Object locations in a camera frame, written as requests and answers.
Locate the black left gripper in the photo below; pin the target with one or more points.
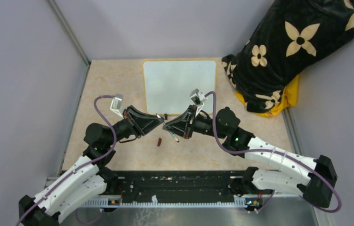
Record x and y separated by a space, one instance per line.
145 122

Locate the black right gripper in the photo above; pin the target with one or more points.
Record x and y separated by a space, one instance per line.
181 125

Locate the white marker pen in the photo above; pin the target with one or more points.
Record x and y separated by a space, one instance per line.
174 136

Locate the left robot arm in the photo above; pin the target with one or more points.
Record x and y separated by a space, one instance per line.
89 176

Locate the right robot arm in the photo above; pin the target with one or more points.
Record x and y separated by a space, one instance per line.
313 179

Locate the yellow framed whiteboard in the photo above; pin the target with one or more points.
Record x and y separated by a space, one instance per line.
169 83

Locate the yellow cloth under blanket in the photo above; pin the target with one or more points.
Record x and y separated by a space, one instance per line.
277 102

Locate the black floral blanket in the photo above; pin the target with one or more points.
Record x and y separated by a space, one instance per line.
293 35

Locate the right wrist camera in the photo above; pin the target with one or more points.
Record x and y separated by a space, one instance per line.
198 99

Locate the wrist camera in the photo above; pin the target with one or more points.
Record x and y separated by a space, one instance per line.
198 99
116 105

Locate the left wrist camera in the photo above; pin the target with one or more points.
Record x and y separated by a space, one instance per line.
116 105

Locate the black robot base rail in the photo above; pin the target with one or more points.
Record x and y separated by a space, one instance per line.
180 189

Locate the aluminium frame post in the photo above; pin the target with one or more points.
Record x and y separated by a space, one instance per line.
68 31

